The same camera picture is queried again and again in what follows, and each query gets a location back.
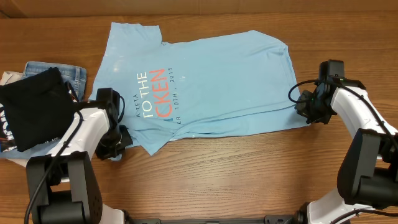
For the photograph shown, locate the light blue printed t-shirt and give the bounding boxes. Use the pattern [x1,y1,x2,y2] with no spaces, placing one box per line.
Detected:
[93,22,307,154]

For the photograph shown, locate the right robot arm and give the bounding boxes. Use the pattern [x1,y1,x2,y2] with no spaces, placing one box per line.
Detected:
[289,77,397,223]

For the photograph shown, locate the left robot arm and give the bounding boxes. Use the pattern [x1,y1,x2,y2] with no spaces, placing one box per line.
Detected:
[24,98,133,224]

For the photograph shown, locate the folded blue jeans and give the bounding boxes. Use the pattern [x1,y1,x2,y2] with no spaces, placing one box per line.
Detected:
[9,61,87,159]

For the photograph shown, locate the folded black garment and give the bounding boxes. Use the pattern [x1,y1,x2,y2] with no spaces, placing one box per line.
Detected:
[1,67,75,152]

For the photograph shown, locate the folded beige garment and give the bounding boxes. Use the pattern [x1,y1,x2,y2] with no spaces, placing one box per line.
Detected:
[1,71,28,167]

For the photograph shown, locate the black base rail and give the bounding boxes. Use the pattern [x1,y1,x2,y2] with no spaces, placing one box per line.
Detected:
[125,215,296,224]

